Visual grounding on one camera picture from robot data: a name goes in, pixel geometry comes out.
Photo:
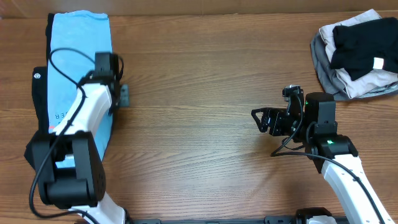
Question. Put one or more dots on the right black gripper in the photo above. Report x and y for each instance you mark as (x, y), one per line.
(277, 114)

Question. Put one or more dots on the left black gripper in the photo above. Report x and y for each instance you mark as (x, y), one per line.
(125, 99)

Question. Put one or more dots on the light blue printed t-shirt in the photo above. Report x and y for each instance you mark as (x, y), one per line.
(86, 32)

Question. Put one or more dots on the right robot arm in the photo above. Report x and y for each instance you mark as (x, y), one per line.
(309, 129)

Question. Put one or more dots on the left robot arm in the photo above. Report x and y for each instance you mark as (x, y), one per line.
(69, 174)

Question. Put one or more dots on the grey folded garment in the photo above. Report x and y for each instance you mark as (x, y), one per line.
(329, 80)

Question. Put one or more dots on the black garment with logo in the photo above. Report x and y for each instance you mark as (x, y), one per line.
(40, 94)

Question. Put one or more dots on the black folded garment on pile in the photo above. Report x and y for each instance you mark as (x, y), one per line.
(365, 47)

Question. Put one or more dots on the beige folded garment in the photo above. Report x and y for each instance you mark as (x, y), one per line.
(376, 78)

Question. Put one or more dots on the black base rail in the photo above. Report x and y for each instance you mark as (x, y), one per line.
(286, 219)

